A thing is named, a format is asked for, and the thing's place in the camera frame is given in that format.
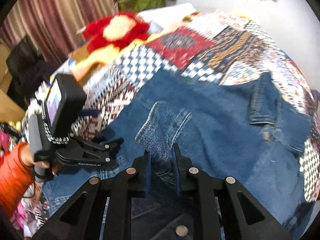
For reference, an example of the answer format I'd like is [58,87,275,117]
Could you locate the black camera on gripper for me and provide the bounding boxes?
[44,73,87,138]

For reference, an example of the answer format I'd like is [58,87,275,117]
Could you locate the orange sleeved left forearm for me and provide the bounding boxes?
[0,142,33,219]

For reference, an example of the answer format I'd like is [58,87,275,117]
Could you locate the patchwork patterned bedspread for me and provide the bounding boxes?
[21,10,320,203]

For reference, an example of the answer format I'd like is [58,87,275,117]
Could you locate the blue denim jacket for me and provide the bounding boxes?
[43,69,313,239]

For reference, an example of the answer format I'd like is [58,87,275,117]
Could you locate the striped maroon curtain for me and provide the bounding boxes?
[1,0,118,64]

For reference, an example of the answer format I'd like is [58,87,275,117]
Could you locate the red yellow plush toy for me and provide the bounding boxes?
[82,11,150,53]

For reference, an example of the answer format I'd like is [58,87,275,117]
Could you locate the person's left hand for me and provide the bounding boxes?
[20,144,50,169]

